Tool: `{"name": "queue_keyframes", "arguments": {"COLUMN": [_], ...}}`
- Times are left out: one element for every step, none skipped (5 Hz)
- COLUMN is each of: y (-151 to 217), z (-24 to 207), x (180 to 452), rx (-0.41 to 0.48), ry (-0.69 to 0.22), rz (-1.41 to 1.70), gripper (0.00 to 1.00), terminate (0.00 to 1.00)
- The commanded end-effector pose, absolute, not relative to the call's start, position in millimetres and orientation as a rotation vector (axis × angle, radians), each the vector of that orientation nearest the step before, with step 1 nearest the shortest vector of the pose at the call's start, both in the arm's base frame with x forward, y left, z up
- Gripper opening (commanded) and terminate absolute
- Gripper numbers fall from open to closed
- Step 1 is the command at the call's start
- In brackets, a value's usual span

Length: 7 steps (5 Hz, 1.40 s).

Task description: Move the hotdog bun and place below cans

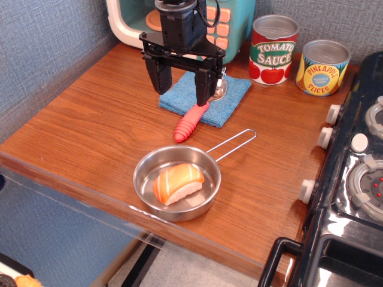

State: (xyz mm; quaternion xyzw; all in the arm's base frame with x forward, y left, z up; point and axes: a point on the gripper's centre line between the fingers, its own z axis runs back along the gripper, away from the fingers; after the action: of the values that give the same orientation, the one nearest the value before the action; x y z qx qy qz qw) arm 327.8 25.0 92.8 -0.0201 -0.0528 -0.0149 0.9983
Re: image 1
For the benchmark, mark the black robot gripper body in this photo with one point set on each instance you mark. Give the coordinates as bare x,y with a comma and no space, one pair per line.
184,27

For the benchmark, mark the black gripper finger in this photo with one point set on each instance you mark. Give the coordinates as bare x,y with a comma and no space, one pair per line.
160,74
205,82

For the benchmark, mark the teal toy microwave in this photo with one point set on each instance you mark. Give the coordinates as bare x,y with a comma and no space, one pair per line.
128,19

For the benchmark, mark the tomato sauce can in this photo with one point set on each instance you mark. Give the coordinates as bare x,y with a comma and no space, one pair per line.
273,44

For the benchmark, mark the salmon nigiri sushi toy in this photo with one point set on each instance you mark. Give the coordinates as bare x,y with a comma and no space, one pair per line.
177,182

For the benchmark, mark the pineapple slices can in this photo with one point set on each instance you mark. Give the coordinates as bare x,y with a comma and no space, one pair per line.
322,67

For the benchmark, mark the small steel frying pan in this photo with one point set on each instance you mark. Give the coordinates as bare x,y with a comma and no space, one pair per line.
194,205

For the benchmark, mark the clear acrylic table guard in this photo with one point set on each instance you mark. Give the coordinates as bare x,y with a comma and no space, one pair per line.
221,234

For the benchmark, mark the black toy stove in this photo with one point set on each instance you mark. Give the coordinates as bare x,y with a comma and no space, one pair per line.
342,232

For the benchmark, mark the orange object at corner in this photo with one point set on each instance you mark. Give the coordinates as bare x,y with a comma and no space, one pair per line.
27,281

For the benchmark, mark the spoon with red handle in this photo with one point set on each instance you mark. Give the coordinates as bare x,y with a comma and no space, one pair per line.
188,123

